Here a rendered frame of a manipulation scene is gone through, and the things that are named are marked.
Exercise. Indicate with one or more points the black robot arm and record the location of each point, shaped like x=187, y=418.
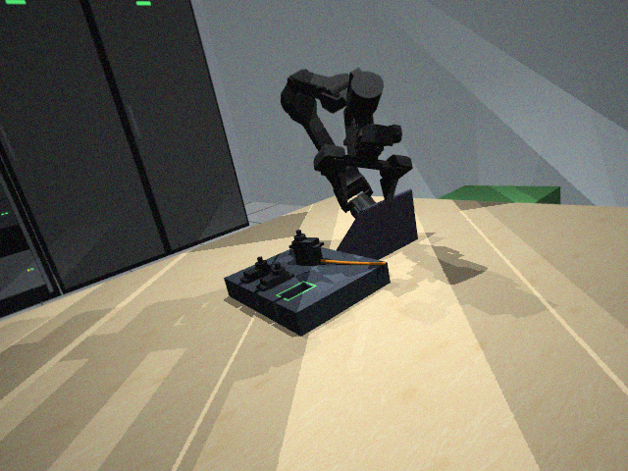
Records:
x=361, y=93

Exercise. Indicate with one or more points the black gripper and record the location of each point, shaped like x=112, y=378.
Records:
x=331, y=162

